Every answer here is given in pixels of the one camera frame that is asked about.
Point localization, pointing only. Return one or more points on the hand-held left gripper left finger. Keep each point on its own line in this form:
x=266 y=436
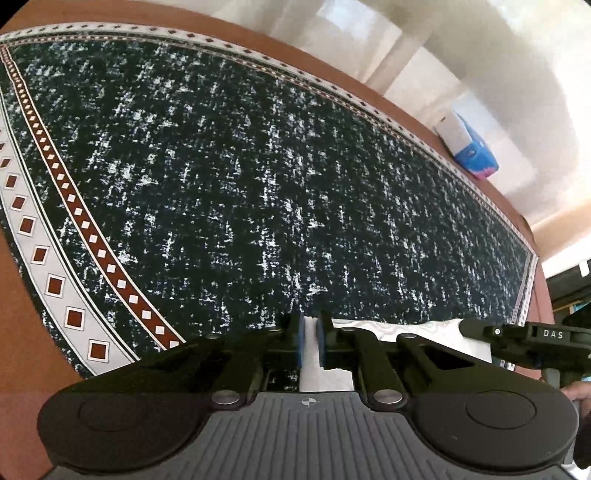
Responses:
x=301 y=344

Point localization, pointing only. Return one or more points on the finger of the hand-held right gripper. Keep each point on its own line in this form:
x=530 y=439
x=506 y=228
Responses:
x=480 y=334

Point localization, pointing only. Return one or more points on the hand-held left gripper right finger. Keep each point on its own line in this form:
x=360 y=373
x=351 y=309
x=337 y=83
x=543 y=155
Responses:
x=321 y=346

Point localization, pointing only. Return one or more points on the white and cream shirt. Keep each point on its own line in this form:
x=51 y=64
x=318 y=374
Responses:
x=438 y=328

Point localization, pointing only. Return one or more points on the person's right hand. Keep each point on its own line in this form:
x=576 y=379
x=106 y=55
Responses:
x=579 y=392

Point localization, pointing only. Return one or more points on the dark furniture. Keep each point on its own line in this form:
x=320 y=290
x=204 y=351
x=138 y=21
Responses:
x=568 y=286

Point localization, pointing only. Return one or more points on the dark patterned mat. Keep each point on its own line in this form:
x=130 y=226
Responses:
x=231 y=184

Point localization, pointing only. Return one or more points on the blue tissue pack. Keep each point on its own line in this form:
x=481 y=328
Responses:
x=471 y=152

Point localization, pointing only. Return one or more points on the white sheer curtain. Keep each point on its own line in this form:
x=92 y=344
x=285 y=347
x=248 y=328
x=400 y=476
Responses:
x=461 y=55

